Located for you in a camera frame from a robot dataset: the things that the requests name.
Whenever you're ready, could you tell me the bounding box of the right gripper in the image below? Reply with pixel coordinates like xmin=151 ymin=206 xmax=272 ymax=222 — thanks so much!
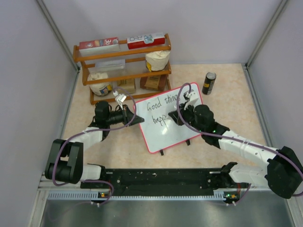
xmin=169 ymin=101 xmax=205 ymax=133

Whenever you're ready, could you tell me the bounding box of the brown cardboard box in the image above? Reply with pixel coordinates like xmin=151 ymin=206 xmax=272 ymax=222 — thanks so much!
xmin=140 ymin=75 xmax=168 ymax=91

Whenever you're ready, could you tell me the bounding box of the clear plastic container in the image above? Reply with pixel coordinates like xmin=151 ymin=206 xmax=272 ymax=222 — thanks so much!
xmin=95 ymin=60 xmax=125 ymax=72

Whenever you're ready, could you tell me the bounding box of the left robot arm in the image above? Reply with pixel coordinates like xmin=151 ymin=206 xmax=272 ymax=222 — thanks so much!
xmin=45 ymin=101 xmax=144 ymax=188

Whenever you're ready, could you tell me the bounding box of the white bag middle shelf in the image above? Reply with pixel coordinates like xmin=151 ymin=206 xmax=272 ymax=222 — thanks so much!
xmin=145 ymin=50 xmax=170 ymax=71

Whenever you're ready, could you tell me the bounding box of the white bag shelf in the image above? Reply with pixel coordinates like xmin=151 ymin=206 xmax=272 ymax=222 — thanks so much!
xmin=88 ymin=72 xmax=112 ymax=96
xmin=145 ymin=50 xmax=170 ymax=71

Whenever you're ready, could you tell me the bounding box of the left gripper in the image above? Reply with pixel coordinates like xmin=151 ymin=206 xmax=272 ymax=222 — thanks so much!
xmin=106 ymin=105 xmax=144 ymax=128

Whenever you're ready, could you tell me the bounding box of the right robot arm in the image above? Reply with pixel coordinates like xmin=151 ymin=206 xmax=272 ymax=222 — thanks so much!
xmin=169 ymin=104 xmax=303 ymax=199

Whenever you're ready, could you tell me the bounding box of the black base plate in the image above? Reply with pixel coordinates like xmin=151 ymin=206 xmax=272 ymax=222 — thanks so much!
xmin=80 ymin=168 xmax=242 ymax=196

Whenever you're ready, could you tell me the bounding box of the red white box right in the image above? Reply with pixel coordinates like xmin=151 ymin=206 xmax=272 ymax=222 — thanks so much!
xmin=127 ymin=32 xmax=165 ymax=49

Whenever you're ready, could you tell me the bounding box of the pink framed whiteboard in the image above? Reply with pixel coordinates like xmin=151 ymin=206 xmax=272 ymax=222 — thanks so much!
xmin=136 ymin=87 xmax=199 ymax=153

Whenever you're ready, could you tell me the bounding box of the black drink can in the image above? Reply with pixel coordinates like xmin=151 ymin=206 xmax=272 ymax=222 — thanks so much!
xmin=202 ymin=72 xmax=216 ymax=95

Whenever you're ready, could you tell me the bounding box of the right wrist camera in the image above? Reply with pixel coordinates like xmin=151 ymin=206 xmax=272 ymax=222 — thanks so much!
xmin=183 ymin=90 xmax=199 ymax=110

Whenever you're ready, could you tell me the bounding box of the white bag bottom shelf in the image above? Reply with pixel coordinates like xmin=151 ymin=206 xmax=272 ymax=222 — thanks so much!
xmin=88 ymin=72 xmax=112 ymax=96

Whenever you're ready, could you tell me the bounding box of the small tan box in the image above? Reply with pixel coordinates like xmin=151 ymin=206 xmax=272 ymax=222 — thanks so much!
xmin=117 ymin=79 xmax=136 ymax=94

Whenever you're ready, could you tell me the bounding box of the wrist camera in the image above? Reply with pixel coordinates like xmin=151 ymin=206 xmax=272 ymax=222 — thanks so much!
xmin=183 ymin=90 xmax=199 ymax=110
xmin=113 ymin=91 xmax=126 ymax=109

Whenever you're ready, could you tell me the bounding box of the red toothpaste box left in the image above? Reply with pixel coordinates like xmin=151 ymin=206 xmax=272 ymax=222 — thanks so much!
xmin=79 ymin=37 xmax=120 ymax=56

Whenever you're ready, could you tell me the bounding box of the wooden three-tier shelf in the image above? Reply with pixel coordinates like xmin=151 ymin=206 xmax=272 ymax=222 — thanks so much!
xmin=73 ymin=34 xmax=171 ymax=99

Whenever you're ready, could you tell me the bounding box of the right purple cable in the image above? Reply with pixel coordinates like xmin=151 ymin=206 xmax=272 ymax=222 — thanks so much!
xmin=177 ymin=82 xmax=303 ymax=207

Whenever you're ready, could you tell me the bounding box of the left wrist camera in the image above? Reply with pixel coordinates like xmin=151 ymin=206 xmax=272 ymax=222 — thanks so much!
xmin=113 ymin=91 xmax=126 ymax=109

